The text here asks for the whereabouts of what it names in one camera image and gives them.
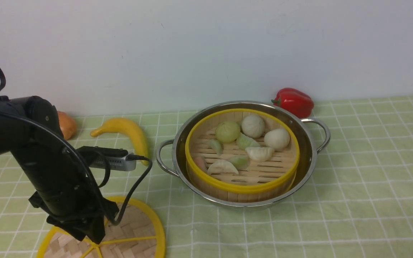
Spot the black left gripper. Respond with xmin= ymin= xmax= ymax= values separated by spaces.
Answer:
xmin=28 ymin=183 xmax=119 ymax=244

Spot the yellow rimmed woven steamer lid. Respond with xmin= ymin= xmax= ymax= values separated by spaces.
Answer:
xmin=36 ymin=198 xmax=167 ymax=258

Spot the yellow rimmed bamboo steamer basket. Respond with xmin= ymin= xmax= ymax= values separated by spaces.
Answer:
xmin=185 ymin=108 xmax=300 ymax=204

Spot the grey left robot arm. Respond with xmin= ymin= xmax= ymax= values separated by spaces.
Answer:
xmin=0 ymin=96 xmax=119 ymax=244

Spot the stainless steel pot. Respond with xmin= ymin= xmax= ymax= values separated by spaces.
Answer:
xmin=155 ymin=101 xmax=331 ymax=207

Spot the yellow banana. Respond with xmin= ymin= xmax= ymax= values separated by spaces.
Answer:
xmin=90 ymin=118 xmax=150 ymax=159

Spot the white dumpling front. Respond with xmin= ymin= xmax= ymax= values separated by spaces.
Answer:
xmin=206 ymin=159 xmax=239 ymax=175

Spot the white dumpling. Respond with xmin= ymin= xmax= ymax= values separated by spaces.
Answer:
xmin=206 ymin=159 xmax=239 ymax=175
xmin=245 ymin=147 xmax=274 ymax=162

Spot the small green dumpling left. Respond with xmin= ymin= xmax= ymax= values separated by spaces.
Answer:
xmin=208 ymin=139 xmax=223 ymax=156

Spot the yellow-green round bun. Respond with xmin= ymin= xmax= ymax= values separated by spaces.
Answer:
xmin=215 ymin=121 xmax=241 ymax=143

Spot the green dumpling front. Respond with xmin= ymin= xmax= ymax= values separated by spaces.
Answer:
xmin=227 ymin=156 xmax=250 ymax=171

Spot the green dumpling centre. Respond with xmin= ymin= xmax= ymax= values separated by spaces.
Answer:
xmin=236 ymin=133 xmax=261 ymax=150

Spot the white dumpling centre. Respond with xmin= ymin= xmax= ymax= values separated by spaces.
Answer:
xmin=245 ymin=147 xmax=274 ymax=162

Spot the white round bun rear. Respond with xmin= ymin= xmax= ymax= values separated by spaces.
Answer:
xmin=241 ymin=114 xmax=266 ymax=138

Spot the white round bun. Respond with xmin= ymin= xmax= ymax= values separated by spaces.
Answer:
xmin=264 ymin=128 xmax=291 ymax=151
xmin=241 ymin=114 xmax=266 ymax=138

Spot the white round bun front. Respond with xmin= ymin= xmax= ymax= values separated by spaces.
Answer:
xmin=264 ymin=128 xmax=291 ymax=151

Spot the red bell pepper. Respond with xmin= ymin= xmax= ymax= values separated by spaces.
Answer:
xmin=271 ymin=87 xmax=314 ymax=119

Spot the green checkered tablecloth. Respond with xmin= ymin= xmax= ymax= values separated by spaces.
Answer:
xmin=0 ymin=95 xmax=413 ymax=258

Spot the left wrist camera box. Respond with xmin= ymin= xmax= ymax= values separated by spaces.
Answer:
xmin=77 ymin=146 xmax=136 ymax=172

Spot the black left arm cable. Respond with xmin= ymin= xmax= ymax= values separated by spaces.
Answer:
xmin=0 ymin=58 xmax=153 ymax=226

